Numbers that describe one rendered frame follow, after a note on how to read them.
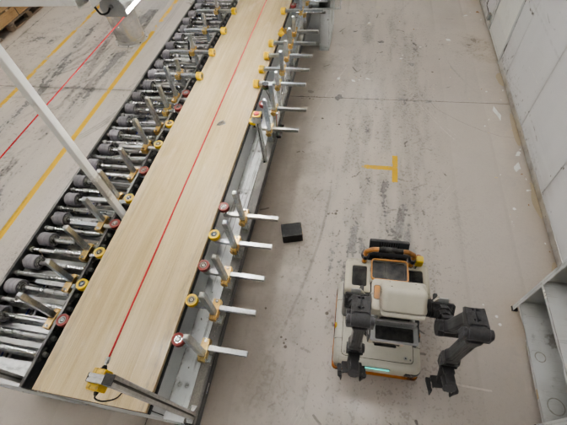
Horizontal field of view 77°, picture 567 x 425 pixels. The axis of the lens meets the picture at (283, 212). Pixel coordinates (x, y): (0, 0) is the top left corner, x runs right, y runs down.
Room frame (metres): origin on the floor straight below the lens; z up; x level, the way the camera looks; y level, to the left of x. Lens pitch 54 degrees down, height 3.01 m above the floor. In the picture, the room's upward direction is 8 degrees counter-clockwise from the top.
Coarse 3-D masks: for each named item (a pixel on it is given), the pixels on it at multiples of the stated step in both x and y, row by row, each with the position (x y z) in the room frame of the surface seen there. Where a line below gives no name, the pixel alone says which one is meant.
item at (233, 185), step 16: (288, 16) 4.71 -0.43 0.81; (272, 64) 3.69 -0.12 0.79; (272, 80) 3.61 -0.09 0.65; (240, 160) 2.31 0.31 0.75; (240, 176) 2.22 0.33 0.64; (208, 240) 1.45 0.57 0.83; (208, 256) 1.37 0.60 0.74; (192, 288) 1.09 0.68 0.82; (192, 320) 0.94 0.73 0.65; (176, 352) 0.71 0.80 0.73; (176, 368) 0.64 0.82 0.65; (160, 384) 0.52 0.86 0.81; (80, 400) 0.50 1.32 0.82; (144, 416) 0.45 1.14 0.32; (160, 416) 0.38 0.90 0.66
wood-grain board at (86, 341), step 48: (240, 0) 5.14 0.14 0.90; (288, 0) 4.94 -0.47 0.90; (240, 48) 3.93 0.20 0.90; (192, 96) 3.15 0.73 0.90; (240, 96) 3.04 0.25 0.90; (192, 144) 2.44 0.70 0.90; (240, 144) 2.36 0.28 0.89; (144, 192) 1.96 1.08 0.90; (192, 192) 1.88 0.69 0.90; (144, 240) 1.49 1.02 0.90; (192, 240) 1.43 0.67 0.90; (96, 288) 1.16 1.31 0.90; (144, 288) 1.11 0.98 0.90; (96, 336) 0.83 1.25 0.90; (144, 336) 0.78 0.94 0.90; (48, 384) 0.59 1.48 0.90; (144, 384) 0.51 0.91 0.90
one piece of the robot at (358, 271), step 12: (384, 252) 1.06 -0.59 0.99; (396, 252) 1.05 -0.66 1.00; (408, 252) 1.03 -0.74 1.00; (348, 264) 1.11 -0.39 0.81; (360, 264) 1.09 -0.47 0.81; (408, 264) 1.03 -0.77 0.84; (420, 264) 0.99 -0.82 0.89; (348, 276) 1.02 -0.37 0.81; (360, 276) 1.01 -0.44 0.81; (420, 276) 0.95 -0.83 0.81; (348, 288) 0.94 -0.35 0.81
